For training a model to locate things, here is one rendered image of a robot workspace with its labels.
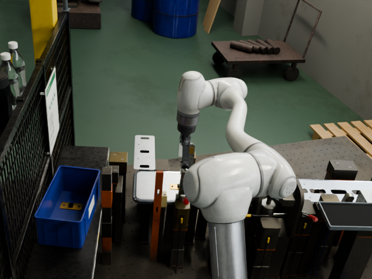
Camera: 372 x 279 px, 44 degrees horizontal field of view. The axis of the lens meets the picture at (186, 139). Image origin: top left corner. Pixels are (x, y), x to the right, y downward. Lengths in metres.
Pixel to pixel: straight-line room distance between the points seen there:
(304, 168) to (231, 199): 1.66
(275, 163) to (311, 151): 1.74
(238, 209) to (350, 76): 4.18
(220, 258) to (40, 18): 1.35
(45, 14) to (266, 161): 1.26
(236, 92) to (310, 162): 1.25
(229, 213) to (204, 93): 0.64
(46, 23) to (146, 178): 0.81
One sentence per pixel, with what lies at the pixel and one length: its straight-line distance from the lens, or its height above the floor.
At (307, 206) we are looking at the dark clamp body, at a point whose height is 1.08.
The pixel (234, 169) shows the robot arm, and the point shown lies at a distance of 1.23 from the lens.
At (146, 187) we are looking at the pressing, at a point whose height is 1.00.
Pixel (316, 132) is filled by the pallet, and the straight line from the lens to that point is 4.50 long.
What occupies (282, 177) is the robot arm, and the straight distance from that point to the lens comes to 1.29.
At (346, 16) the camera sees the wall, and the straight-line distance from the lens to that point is 5.37.
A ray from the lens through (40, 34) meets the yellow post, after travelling 2.19.
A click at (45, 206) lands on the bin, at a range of 1.77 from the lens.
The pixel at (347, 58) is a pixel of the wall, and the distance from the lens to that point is 5.35.
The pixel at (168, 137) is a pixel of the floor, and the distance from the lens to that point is 4.20.
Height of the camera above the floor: 2.28
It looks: 33 degrees down
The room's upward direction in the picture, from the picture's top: 6 degrees clockwise
